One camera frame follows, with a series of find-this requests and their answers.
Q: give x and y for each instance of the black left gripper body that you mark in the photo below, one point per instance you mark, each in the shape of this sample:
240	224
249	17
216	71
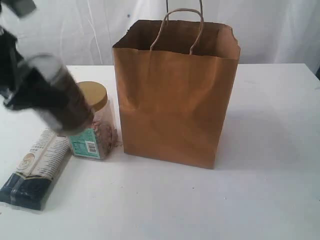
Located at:
10	79

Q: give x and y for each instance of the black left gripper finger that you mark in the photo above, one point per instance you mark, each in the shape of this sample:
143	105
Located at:
25	98
21	8

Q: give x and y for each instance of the dark jar with metal lid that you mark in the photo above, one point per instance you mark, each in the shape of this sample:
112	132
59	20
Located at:
67	112

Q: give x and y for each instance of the large brown paper shopping bag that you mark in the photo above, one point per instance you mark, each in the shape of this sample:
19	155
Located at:
172	102

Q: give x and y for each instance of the white backdrop curtain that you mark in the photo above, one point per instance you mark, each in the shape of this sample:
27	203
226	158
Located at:
83	32

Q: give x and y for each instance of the blue white spaghetti packet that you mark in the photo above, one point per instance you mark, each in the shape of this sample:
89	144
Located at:
29	185

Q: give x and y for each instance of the nut jar with gold lid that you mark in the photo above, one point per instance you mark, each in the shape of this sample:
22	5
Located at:
97	141

